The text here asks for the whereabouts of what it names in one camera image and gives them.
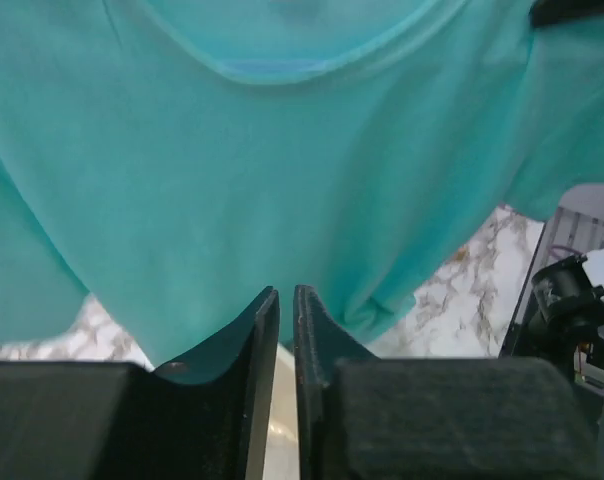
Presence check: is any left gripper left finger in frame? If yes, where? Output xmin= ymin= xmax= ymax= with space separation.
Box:
xmin=0 ymin=288 xmax=280 ymax=479

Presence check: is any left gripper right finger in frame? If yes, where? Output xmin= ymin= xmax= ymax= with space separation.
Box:
xmin=294 ymin=286 xmax=599 ymax=479

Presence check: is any teal t shirt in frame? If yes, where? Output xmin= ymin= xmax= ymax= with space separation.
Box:
xmin=0 ymin=1 xmax=604 ymax=364

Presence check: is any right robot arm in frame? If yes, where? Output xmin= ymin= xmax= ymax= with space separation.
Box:
xmin=500 ymin=184 xmax=604 ymax=396

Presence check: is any cream plastic basket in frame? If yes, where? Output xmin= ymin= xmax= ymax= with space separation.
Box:
xmin=263 ymin=345 xmax=300 ymax=480

